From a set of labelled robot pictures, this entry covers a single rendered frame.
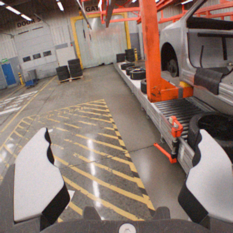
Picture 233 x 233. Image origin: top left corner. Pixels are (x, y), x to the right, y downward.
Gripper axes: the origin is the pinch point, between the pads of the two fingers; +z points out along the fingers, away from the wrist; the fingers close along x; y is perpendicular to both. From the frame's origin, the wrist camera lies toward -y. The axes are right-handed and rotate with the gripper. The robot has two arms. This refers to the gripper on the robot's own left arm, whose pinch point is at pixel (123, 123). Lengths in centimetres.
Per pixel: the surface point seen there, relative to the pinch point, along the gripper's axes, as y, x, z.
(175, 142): 81, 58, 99
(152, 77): 31, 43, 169
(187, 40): -21, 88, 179
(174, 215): 118, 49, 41
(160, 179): 119, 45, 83
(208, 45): -19, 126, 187
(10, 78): 173, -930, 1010
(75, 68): 94, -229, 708
